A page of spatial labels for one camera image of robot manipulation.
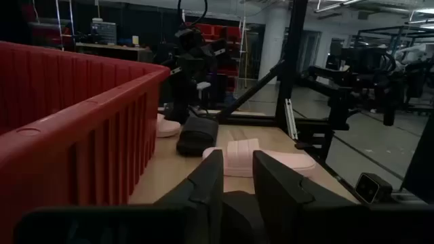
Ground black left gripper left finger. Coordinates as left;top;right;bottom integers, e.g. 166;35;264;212
154;148;224;244

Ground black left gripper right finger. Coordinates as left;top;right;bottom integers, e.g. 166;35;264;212
252;150;360;244

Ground pink slide sandal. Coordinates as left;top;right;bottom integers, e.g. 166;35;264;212
156;113;182;138
202;138;317;178

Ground black slide sandal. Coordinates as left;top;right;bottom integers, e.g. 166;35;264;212
176;117;220;157

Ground red ribbed plastic bin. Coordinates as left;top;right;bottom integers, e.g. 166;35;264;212
0;40;171;244

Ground shelf rack with red bins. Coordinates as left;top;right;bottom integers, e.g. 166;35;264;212
185;22;243;85

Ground white round column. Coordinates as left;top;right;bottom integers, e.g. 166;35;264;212
258;5;290;85

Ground wooden workbench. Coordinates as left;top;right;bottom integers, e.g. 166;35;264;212
75;42;154;64

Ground grey small-parts drawer cabinet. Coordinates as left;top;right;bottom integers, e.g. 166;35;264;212
90;20;118;46

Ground black robot workstation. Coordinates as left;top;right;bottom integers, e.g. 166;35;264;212
304;25;434;126

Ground white bracket on frame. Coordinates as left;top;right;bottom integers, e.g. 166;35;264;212
283;98;299;140

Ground small black table-level camera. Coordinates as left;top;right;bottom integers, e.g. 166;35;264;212
354;172;394;205

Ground black aluminium table frame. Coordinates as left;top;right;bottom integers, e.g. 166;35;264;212
216;0;434;204

